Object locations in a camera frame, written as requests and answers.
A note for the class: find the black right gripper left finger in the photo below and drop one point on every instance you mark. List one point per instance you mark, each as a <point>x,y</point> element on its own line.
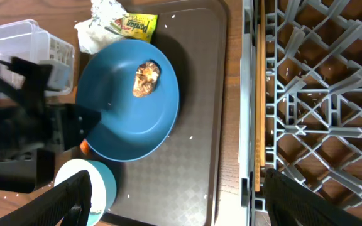
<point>68,203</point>

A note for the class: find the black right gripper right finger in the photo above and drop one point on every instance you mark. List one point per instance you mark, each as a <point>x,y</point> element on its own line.
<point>289,203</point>

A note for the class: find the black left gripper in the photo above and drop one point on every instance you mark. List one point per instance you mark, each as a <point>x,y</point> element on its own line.
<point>24,122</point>

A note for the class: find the orange carrot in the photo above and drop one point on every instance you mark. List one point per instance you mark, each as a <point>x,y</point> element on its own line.
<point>84,147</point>

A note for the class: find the blue plate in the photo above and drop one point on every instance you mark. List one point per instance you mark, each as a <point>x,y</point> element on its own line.
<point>130,127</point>

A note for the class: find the grey dishwasher rack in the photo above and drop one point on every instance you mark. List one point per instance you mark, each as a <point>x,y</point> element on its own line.
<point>313,101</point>

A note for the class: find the black plastic bin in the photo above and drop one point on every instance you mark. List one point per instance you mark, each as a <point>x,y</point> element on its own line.
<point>28,172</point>

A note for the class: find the light blue rice bowl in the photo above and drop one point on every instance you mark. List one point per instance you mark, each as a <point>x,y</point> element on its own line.
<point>103,184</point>

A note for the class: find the brown food scrap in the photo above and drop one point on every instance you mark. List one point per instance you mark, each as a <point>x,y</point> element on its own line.
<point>145,80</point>

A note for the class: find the white crumpled napkin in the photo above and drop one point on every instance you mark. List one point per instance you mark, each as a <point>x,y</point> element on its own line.
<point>93,38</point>

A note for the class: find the clear plastic bin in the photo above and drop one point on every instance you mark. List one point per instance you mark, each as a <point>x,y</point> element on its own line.
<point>26,40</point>

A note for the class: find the wooden chopstick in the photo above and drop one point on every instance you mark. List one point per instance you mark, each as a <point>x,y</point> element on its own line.
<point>257,113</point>
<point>263,78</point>

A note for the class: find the brown serving tray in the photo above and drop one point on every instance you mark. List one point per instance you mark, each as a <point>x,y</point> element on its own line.
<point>177,183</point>

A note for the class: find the foil snack wrapper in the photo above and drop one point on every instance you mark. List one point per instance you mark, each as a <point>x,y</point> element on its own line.
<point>112,16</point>

